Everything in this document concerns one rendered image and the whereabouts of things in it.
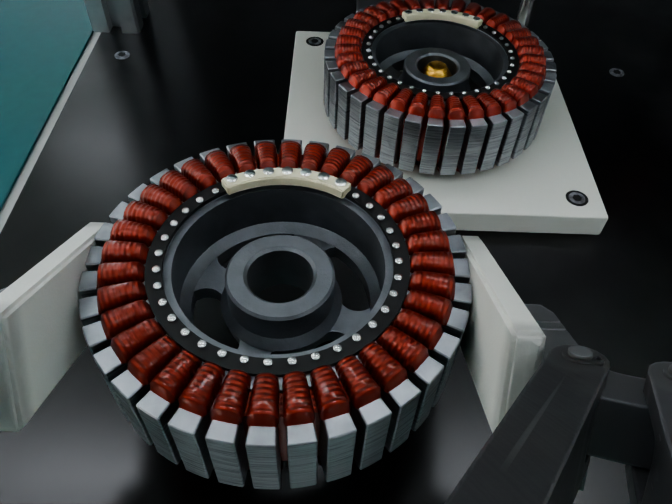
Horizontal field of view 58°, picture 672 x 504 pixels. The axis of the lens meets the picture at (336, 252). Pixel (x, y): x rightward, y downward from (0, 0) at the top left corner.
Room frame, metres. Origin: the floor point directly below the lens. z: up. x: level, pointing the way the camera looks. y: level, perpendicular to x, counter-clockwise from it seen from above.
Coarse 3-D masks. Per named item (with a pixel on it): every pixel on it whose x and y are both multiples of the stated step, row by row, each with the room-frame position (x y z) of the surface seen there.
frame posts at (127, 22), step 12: (84, 0) 0.35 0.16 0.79; (96, 0) 0.35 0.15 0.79; (108, 0) 0.35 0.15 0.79; (120, 0) 0.35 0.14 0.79; (132, 0) 0.35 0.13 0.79; (144, 0) 0.37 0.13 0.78; (96, 12) 0.35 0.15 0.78; (108, 12) 0.35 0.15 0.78; (120, 12) 0.35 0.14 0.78; (132, 12) 0.35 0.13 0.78; (144, 12) 0.37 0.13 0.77; (96, 24) 0.35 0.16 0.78; (108, 24) 0.35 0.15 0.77; (120, 24) 0.35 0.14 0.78; (132, 24) 0.35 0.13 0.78
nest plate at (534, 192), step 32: (320, 32) 0.34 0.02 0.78; (320, 64) 0.30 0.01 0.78; (320, 96) 0.27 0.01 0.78; (288, 128) 0.24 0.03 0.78; (320, 128) 0.25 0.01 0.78; (544, 128) 0.25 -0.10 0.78; (512, 160) 0.23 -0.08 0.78; (544, 160) 0.23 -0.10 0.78; (576, 160) 0.23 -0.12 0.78; (448, 192) 0.20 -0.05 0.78; (480, 192) 0.20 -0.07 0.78; (512, 192) 0.21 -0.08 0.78; (544, 192) 0.21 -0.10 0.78; (576, 192) 0.21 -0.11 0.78; (480, 224) 0.19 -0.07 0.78; (512, 224) 0.19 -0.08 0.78; (544, 224) 0.19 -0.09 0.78; (576, 224) 0.19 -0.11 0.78
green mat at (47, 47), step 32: (0, 0) 0.42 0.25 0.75; (32, 0) 0.42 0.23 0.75; (64, 0) 0.42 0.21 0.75; (0, 32) 0.37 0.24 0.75; (32, 32) 0.38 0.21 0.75; (64, 32) 0.38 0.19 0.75; (0, 64) 0.34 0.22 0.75; (32, 64) 0.34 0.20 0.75; (64, 64) 0.34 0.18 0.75; (0, 96) 0.30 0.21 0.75; (32, 96) 0.30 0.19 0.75; (0, 128) 0.27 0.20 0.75; (32, 128) 0.27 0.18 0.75; (0, 160) 0.25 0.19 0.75; (0, 192) 0.22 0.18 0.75
